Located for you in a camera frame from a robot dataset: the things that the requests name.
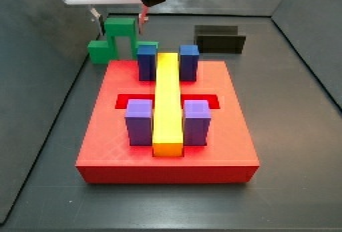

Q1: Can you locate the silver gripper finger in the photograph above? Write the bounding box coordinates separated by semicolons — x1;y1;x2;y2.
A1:
89;6;104;36
137;5;148;34

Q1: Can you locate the green arch-shaped block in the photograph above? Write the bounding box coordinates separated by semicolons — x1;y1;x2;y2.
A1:
87;18;159;64

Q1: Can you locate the red board with slots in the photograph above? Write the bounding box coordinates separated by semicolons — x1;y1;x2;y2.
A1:
76;61;259;184

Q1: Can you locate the blue block left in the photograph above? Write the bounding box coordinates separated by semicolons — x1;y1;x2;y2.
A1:
137;45;156;81

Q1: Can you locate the blue block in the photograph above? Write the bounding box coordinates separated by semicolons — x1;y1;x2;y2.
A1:
137;45;156;81
179;45;199;81

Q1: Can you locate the blue block right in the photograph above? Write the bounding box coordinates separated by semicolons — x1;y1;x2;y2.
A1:
179;45;199;81

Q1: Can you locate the purple block left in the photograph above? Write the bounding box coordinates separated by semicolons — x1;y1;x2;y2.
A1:
125;99;152;146

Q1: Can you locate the purple block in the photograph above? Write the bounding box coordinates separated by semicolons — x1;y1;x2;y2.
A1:
125;99;152;146
183;100;211;146

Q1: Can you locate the long yellow block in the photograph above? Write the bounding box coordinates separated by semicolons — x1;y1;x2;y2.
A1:
152;53;183;157

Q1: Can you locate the purple block right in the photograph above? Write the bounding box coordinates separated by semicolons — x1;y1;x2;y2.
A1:
183;100;211;146

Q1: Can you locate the black angled bracket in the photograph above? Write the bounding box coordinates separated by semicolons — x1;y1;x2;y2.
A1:
194;25;246;54

